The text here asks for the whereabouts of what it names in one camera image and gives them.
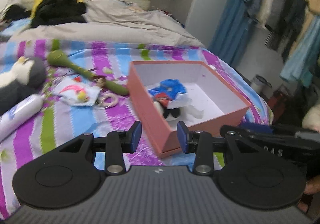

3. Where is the cream cloth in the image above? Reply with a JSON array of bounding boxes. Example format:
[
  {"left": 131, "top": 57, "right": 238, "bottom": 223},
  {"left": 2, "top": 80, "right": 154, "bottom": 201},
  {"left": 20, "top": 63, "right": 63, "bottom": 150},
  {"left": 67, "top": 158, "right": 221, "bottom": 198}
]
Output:
[{"left": 301, "top": 105, "right": 320, "bottom": 131}]

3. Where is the light blue hanging garment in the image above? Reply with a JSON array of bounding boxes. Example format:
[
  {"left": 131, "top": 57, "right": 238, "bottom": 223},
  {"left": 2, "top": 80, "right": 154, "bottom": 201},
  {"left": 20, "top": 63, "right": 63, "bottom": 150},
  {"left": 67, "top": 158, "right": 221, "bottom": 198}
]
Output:
[{"left": 279, "top": 18, "right": 320, "bottom": 87}]

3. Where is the black clothes pile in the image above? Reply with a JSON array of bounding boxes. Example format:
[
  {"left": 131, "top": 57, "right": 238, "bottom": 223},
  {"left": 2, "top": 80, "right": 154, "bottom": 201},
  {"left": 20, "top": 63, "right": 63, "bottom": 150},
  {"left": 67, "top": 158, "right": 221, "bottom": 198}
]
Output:
[{"left": 30, "top": 0, "right": 87, "bottom": 28}]

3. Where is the black garment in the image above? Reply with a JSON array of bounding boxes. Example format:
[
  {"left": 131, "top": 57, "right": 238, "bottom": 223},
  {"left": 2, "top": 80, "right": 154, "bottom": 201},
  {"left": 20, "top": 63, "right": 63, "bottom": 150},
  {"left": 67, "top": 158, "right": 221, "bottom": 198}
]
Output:
[{"left": 4, "top": 4, "right": 32, "bottom": 21}]

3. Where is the grey wardrobe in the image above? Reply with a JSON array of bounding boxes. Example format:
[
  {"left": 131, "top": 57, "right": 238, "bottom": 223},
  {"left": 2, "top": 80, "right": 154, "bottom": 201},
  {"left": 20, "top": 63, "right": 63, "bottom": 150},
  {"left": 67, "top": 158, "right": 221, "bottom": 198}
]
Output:
[{"left": 150, "top": 0, "right": 238, "bottom": 47}]

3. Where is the white spray bottle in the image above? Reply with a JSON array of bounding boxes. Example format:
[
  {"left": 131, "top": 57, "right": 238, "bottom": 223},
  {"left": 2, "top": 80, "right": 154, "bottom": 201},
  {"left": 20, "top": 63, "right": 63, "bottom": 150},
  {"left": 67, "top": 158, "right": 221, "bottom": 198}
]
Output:
[{"left": 0, "top": 94, "right": 45, "bottom": 140}]

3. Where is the yellow plush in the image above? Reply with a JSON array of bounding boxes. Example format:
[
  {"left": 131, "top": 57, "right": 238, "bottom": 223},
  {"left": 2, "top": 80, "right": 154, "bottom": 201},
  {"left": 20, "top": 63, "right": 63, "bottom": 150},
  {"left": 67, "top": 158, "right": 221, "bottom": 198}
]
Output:
[{"left": 30, "top": 0, "right": 86, "bottom": 18}]

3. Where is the grey penguin plush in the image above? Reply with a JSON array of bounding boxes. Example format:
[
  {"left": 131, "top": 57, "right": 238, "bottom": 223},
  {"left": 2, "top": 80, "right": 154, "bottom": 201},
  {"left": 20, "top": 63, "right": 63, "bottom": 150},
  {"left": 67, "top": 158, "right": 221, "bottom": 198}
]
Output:
[{"left": 0, "top": 56, "right": 47, "bottom": 116}]

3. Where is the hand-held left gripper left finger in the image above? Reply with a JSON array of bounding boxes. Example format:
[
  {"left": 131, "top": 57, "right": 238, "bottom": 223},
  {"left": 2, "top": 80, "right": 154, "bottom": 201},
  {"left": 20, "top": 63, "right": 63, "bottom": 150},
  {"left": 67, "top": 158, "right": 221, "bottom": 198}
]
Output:
[{"left": 59, "top": 121, "right": 142, "bottom": 176}]

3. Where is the light blue cloth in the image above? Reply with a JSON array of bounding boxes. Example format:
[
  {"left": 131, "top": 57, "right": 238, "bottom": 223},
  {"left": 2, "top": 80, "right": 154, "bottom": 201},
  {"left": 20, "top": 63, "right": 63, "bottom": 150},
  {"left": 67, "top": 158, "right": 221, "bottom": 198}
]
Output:
[{"left": 0, "top": 18, "right": 34, "bottom": 40}]

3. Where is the blue curtain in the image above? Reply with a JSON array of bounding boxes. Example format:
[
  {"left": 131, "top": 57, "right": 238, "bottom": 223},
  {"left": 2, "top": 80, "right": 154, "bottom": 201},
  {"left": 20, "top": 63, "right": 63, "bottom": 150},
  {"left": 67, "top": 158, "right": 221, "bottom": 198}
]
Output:
[{"left": 209, "top": 0, "right": 273, "bottom": 70}]

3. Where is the striped floral bedsheet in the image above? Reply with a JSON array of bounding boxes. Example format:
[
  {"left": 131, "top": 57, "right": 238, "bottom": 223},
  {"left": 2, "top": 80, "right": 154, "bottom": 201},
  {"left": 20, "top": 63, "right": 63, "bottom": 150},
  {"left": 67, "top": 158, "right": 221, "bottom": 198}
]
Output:
[{"left": 0, "top": 38, "right": 274, "bottom": 217}]

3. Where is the clear tape roll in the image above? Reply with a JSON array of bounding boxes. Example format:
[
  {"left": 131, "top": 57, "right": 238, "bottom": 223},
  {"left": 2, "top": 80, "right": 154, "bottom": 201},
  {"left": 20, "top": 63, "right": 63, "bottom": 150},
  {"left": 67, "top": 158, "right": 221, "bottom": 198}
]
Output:
[{"left": 99, "top": 93, "right": 119, "bottom": 110}]

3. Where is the small panda plush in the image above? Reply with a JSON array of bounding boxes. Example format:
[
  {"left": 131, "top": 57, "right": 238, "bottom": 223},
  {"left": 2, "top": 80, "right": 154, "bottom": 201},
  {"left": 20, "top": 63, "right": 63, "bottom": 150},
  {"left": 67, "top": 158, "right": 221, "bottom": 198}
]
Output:
[{"left": 152, "top": 100, "right": 184, "bottom": 121}]

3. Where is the grey duvet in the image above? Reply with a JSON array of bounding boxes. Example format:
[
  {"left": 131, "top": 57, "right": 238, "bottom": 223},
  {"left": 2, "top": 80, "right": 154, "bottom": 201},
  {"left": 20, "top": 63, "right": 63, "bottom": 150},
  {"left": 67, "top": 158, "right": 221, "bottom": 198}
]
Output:
[{"left": 10, "top": 0, "right": 205, "bottom": 47}]

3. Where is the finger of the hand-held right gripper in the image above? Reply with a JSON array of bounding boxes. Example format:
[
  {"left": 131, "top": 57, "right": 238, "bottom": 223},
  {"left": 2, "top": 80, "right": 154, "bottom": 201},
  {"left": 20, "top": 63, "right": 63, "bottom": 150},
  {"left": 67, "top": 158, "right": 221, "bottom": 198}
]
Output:
[
  {"left": 241, "top": 124, "right": 274, "bottom": 135},
  {"left": 220, "top": 125, "right": 250, "bottom": 138}
]

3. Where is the clear packet with yellow chick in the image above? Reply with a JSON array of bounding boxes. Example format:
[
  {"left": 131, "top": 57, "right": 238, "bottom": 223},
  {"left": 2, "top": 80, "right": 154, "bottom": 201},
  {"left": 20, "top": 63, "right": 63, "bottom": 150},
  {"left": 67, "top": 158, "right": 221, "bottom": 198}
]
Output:
[{"left": 51, "top": 80, "right": 100, "bottom": 107}]

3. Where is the small waste bin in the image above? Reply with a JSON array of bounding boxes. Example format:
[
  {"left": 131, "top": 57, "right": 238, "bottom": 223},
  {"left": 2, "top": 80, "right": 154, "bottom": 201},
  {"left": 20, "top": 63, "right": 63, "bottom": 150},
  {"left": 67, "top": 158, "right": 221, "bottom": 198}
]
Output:
[{"left": 250, "top": 75, "right": 272, "bottom": 96}]

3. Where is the pink cardboard box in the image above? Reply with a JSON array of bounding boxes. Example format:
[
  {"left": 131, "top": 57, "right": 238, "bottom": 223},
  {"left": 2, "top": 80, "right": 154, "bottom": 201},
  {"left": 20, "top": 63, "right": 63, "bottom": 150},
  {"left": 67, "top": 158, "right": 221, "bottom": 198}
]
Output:
[{"left": 127, "top": 60, "right": 252, "bottom": 158}]

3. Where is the blue packaged toy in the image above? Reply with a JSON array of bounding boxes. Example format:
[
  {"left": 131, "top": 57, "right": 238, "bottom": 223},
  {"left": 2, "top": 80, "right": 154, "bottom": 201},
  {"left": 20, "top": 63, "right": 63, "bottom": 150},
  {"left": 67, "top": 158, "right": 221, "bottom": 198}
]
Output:
[{"left": 148, "top": 79, "right": 203, "bottom": 119}]

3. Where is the green long plush toy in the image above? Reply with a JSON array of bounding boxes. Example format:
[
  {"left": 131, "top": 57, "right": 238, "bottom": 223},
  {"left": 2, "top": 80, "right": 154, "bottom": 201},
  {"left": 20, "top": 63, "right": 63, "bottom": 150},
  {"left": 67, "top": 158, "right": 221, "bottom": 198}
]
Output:
[{"left": 47, "top": 51, "right": 130, "bottom": 96}]

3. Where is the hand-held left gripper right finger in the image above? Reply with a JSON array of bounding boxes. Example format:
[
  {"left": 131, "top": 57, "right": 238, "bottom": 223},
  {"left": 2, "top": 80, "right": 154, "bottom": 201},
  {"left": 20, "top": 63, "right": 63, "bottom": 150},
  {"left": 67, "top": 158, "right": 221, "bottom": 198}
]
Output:
[{"left": 177, "top": 121, "right": 253, "bottom": 176}]

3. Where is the person's right hand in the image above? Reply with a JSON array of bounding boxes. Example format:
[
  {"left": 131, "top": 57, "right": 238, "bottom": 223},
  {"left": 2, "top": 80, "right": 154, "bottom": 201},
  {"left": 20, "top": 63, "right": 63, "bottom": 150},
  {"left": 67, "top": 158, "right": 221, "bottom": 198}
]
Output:
[{"left": 299, "top": 175, "right": 320, "bottom": 213}]

